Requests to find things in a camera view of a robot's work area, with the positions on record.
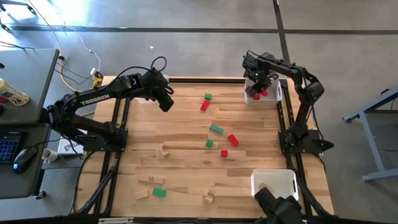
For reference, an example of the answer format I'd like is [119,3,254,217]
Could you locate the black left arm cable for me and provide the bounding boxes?
[107,55,175,96]

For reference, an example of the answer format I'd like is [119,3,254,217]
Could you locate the yellow cable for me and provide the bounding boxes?
[27,0,103,93]

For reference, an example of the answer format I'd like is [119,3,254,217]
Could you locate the blue-grey table frame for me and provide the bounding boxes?
[341,86,398,183]

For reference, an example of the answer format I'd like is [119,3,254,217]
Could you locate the silver metal bracket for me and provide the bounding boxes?
[98,217,134,224]

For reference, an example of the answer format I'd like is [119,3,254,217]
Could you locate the white labelled bottle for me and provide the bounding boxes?
[0,77,30,108]

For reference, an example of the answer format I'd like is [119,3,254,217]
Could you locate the black computer mouse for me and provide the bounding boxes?
[11,146,39,175]

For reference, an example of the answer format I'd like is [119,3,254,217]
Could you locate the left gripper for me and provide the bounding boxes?
[141,70,175,112]

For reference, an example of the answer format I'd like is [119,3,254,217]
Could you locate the white cup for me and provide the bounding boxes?
[40,148,59,164]

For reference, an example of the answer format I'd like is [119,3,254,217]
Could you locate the arched natural wood block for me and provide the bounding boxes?
[155,143,170,158]

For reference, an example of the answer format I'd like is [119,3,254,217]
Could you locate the dark grey desk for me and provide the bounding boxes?
[0,123,52,200]

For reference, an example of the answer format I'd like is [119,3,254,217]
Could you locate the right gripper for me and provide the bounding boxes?
[242,51,279,97]

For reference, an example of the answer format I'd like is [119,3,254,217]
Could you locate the white plastic bin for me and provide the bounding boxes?
[243,77,284,107]
[250,168,300,202]

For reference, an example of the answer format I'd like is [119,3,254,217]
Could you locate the white cable with plug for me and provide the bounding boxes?
[63,25,102,76]

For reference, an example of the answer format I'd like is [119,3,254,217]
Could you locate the black backlit keyboard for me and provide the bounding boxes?
[0,132,23,166]

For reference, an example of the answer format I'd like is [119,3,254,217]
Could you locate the long marked wood block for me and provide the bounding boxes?
[137,175,165,185]

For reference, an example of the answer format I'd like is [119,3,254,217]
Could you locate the white printed paper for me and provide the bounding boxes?
[57,136,85,156]

